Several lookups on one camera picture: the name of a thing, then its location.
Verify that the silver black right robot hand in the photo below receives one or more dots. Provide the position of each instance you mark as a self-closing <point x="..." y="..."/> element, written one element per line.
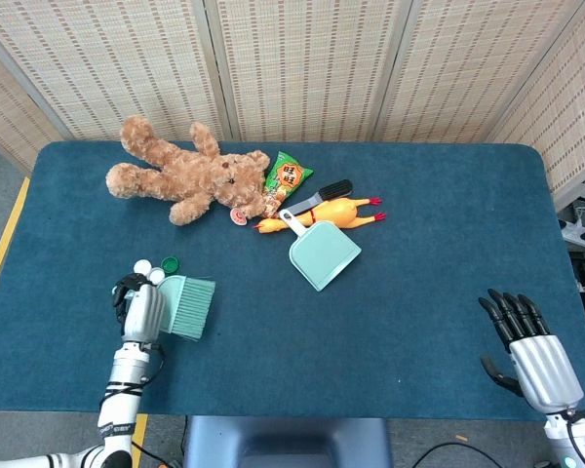
<point x="546" y="370"/>

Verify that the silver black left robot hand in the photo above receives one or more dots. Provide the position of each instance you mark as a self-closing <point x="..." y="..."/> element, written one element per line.
<point x="144" y="317"/>

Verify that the white bottle cap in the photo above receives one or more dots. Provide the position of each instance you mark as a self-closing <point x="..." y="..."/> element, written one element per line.
<point x="142" y="266"/>
<point x="157" y="277"/>

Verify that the small teal hand broom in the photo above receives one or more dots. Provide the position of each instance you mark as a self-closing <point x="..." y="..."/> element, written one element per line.
<point x="190" y="307"/>

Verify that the green bottle cap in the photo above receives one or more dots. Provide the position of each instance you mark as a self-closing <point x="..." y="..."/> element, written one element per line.
<point x="170" y="264"/>

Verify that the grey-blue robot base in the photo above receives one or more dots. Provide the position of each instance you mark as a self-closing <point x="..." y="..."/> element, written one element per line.
<point x="287" y="443"/>

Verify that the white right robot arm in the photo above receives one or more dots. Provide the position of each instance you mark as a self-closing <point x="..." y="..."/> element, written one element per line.
<point x="580" y="439"/>

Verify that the yellow floor tape strip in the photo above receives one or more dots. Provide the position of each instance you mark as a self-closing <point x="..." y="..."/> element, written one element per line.
<point x="5" y="244"/>
<point x="139" y="439"/>

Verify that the blue carpet table cover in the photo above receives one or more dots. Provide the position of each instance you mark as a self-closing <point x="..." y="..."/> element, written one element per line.
<point x="419" y="317"/>

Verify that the round pink hang tag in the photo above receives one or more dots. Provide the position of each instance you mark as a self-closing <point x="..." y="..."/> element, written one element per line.
<point x="237" y="216"/>

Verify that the white power strip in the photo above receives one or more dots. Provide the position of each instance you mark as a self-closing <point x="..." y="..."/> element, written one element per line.
<point x="577" y="233"/>

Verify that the brown plush teddy bear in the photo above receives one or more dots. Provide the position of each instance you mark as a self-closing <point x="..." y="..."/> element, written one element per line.
<point x="190" y="178"/>

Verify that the small teal dustpan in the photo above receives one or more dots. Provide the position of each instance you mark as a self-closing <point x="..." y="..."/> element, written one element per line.
<point x="322" y="256"/>

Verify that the green orange snack bag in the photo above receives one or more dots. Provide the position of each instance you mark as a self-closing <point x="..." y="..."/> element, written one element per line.
<point x="287" y="178"/>

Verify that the yellow rubber chicken toy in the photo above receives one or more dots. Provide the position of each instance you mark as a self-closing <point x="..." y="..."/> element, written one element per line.
<point x="339" y="212"/>

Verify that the woven bamboo screen panel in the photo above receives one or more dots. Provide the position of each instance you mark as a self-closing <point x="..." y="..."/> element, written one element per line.
<point x="307" y="68"/>
<point x="468" y="68"/>
<point x="5" y="112"/>
<point x="112" y="63"/>
<point x="570" y="107"/>

